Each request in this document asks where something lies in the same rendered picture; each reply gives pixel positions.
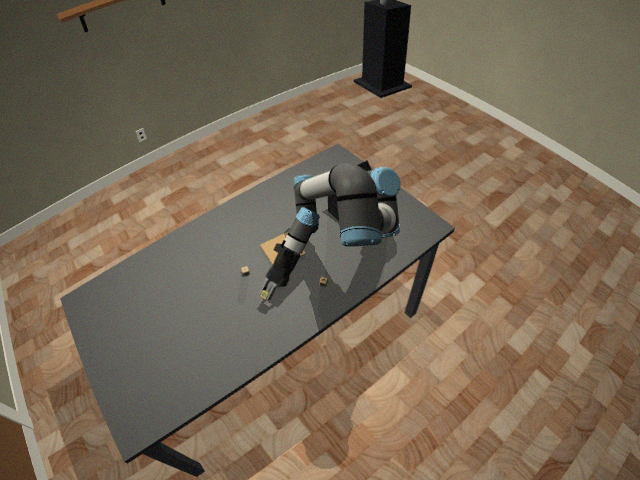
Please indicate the tan flat mat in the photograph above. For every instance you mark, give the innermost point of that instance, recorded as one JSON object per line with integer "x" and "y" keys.
{"x": 269, "y": 246}

